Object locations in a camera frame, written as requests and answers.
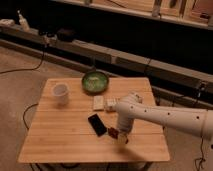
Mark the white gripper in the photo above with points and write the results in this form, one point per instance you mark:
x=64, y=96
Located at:
x=122, y=138

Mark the dark red pepper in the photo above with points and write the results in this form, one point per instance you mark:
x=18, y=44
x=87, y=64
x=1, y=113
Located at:
x=112, y=132

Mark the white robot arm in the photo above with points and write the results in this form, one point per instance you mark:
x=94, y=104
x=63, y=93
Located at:
x=197, y=122

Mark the black smartphone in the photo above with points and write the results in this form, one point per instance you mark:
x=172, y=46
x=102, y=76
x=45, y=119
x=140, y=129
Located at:
x=98, y=126

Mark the white tube package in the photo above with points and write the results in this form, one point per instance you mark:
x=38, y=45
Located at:
x=110, y=104

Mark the wooden table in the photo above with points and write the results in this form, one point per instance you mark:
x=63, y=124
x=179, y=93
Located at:
x=66, y=129

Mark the green bowl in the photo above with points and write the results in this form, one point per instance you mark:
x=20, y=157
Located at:
x=95, y=82

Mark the black box on ledge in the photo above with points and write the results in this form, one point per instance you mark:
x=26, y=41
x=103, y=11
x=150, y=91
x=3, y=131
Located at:
x=66, y=35

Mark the white spray bottle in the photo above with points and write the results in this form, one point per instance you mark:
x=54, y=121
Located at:
x=23, y=22

